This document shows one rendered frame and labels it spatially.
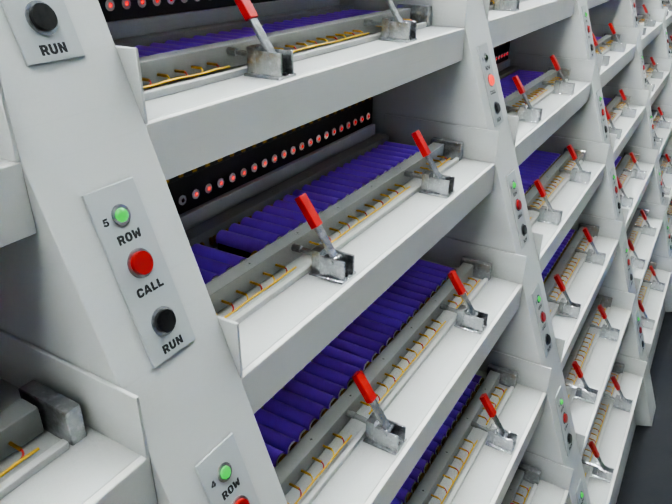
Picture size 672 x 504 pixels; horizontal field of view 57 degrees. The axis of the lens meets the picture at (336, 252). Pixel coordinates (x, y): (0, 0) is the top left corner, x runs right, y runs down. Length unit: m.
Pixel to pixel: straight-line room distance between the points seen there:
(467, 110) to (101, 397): 0.70
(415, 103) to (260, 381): 0.61
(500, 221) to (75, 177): 0.73
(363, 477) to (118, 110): 0.43
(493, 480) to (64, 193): 0.73
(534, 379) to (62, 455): 0.83
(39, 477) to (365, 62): 0.49
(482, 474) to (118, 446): 0.62
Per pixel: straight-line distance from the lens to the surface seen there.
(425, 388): 0.79
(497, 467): 0.98
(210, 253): 0.64
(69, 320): 0.43
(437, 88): 0.99
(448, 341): 0.88
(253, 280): 0.60
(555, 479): 1.24
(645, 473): 1.85
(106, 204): 0.42
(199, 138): 0.49
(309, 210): 0.61
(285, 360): 0.54
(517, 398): 1.11
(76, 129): 0.42
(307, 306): 0.58
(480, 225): 1.02
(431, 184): 0.84
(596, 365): 1.57
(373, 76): 0.72
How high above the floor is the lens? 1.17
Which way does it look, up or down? 16 degrees down
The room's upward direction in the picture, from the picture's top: 17 degrees counter-clockwise
